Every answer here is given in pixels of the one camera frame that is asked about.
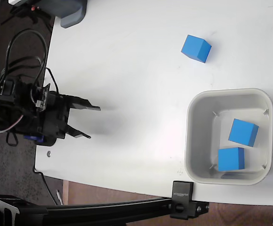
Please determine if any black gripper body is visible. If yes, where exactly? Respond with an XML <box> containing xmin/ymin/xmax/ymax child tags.
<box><xmin>36</xmin><ymin>91</ymin><xmax>72</xmax><ymax>139</ymax></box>

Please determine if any blue cube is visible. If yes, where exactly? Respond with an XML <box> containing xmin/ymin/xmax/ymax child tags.
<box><xmin>217</xmin><ymin>147</ymin><xmax>245</xmax><ymax>172</ymax></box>
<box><xmin>181</xmin><ymin>34</ymin><xmax>212</xmax><ymax>64</ymax></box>
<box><xmin>228</xmin><ymin>118</ymin><xmax>259</xmax><ymax>148</ymax></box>

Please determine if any white plastic tray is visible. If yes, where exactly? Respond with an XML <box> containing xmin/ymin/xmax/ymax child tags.
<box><xmin>184</xmin><ymin>88</ymin><xmax>273</xmax><ymax>186</ymax></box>

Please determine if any blue table clamp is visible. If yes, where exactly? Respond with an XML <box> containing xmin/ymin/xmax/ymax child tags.
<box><xmin>23</xmin><ymin>135</ymin><xmax>44</xmax><ymax>144</ymax></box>

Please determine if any blue-gray device base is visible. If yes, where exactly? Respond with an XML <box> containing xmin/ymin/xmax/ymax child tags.
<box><xmin>36</xmin><ymin>0</ymin><xmax>88</xmax><ymax>29</ymax></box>

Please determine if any black stand with red light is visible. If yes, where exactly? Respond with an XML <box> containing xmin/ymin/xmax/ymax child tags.
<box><xmin>1</xmin><ymin>4</ymin><xmax>53</xmax><ymax>31</ymax></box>

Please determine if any white device corner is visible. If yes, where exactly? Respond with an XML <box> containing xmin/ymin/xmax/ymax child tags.
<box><xmin>8</xmin><ymin>0</ymin><xmax>33</xmax><ymax>7</ymax></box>

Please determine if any small camera circuit board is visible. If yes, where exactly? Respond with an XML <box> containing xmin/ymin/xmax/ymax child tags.
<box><xmin>34</xmin><ymin>83</ymin><xmax>51</xmax><ymax>111</ymax></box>

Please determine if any red white servo wire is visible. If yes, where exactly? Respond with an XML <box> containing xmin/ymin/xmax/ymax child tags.
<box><xmin>0</xmin><ymin>114</ymin><xmax>24</xmax><ymax>134</ymax></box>

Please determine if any thin black cable loop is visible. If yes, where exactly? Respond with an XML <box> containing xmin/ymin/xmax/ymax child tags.
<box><xmin>6</xmin><ymin>131</ymin><xmax>19</xmax><ymax>145</ymax></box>

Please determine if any thin black floor cable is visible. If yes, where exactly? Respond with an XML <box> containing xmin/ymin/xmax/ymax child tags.
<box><xmin>34</xmin><ymin>168</ymin><xmax>57</xmax><ymax>205</ymax></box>

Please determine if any thick black camera cable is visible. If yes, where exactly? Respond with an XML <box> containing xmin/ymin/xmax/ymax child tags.
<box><xmin>0</xmin><ymin>28</ymin><xmax>60</xmax><ymax>95</ymax></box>

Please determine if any black aluminium rail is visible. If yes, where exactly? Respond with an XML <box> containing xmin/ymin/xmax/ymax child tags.
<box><xmin>44</xmin><ymin>197</ymin><xmax>175</xmax><ymax>226</ymax></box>

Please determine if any black bracket with white plate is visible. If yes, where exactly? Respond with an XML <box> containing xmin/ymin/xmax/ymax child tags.
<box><xmin>0</xmin><ymin>193</ymin><xmax>49</xmax><ymax>226</ymax></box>

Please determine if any black rail clamp block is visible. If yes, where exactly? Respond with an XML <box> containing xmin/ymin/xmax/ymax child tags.
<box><xmin>169</xmin><ymin>180</ymin><xmax>209</xmax><ymax>221</ymax></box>

